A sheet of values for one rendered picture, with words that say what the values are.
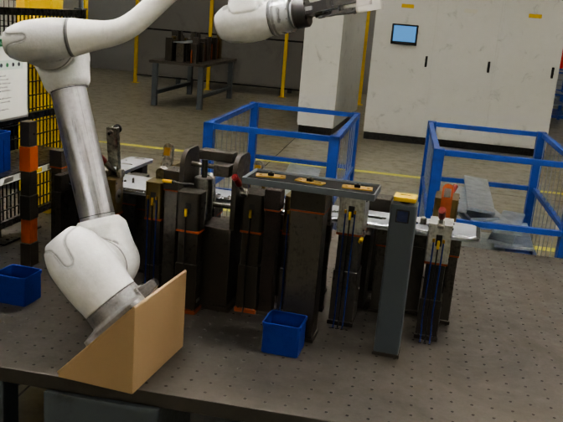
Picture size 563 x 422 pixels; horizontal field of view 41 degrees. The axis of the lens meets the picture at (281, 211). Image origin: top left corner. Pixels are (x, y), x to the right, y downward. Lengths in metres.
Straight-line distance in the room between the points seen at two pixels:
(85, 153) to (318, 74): 8.29
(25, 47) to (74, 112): 0.23
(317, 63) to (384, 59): 0.90
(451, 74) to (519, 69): 0.84
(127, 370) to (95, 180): 0.58
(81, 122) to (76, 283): 0.48
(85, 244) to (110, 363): 0.31
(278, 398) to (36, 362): 0.63
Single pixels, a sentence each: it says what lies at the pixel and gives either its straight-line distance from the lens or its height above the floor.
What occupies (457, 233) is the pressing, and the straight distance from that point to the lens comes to 2.38.
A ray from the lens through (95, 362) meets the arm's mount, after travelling 1.91.
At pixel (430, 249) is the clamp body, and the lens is 2.23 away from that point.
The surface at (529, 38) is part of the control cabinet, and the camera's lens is 10.35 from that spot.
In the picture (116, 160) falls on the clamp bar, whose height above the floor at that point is 1.11.
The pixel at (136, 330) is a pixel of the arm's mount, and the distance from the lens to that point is 1.84.
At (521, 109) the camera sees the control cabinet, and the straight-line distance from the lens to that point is 10.41.
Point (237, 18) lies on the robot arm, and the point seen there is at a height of 1.59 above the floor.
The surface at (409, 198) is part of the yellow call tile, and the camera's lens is 2.04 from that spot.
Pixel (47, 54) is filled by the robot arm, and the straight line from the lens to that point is 2.08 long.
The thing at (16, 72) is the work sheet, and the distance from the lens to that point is 2.99.
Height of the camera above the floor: 1.62
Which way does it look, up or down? 15 degrees down
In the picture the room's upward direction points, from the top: 5 degrees clockwise
